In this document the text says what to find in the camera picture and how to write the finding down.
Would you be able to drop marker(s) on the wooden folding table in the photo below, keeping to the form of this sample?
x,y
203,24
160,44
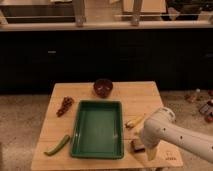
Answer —
x,y
137,98

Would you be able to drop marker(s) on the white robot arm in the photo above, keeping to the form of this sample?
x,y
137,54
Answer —
x,y
160,126

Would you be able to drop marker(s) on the dark purple bowl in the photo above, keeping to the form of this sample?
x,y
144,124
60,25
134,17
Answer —
x,y
103,87

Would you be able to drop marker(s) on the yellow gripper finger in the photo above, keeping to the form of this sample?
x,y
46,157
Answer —
x,y
151,153

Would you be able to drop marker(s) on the brown grape bunch toy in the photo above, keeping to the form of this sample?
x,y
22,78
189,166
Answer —
x,y
65,105

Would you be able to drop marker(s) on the green plastic tray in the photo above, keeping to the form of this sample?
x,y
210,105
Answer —
x,y
98,130

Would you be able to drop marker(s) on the metal railing frame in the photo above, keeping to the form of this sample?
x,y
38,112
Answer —
x,y
36,15

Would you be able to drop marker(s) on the yellow banana toy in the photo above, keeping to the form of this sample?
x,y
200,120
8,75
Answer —
x,y
132,123

